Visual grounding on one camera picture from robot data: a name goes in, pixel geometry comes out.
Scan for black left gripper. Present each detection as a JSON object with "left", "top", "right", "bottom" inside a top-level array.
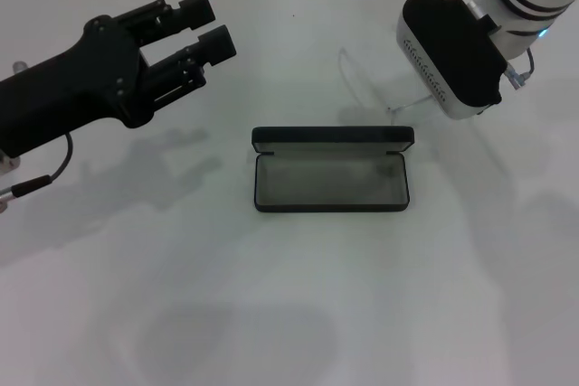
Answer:
[{"left": 0, "top": 14, "right": 156, "bottom": 157}]

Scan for black glasses case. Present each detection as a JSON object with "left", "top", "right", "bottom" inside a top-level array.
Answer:
[{"left": 251, "top": 126, "right": 415, "bottom": 214}]

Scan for clear white glasses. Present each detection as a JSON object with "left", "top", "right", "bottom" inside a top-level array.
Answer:
[{"left": 337, "top": 46, "right": 447, "bottom": 127}]

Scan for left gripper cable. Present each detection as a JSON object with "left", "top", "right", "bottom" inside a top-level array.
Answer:
[{"left": 0, "top": 132, "right": 76, "bottom": 212}]

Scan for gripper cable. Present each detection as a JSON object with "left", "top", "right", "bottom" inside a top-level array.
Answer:
[
  {"left": 0, "top": 132, "right": 76, "bottom": 212},
  {"left": 506, "top": 46, "right": 537, "bottom": 89}
]

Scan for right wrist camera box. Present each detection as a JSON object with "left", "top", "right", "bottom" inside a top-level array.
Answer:
[{"left": 396, "top": 0, "right": 506, "bottom": 121}]

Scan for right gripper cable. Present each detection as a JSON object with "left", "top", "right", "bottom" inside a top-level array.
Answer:
[{"left": 506, "top": 46, "right": 537, "bottom": 89}]

